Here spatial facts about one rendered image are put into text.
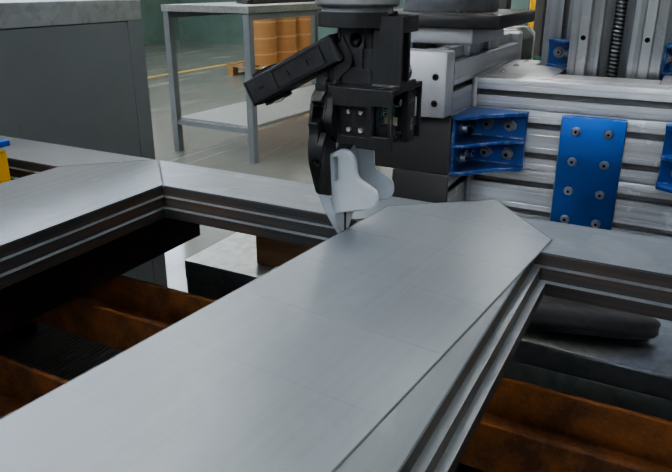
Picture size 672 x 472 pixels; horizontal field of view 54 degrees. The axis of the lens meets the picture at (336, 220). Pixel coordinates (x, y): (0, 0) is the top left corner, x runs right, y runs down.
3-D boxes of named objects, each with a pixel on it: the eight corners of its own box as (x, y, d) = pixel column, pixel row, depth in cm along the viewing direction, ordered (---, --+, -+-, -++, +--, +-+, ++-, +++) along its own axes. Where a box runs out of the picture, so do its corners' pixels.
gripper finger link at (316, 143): (322, 200, 60) (322, 104, 57) (308, 197, 61) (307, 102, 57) (346, 186, 64) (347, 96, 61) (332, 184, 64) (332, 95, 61)
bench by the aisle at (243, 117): (255, 164, 413) (247, 0, 379) (173, 150, 447) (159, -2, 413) (383, 116, 559) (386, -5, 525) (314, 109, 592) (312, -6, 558)
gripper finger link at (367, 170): (385, 241, 63) (388, 148, 60) (331, 230, 66) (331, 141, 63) (397, 231, 66) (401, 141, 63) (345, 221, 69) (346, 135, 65)
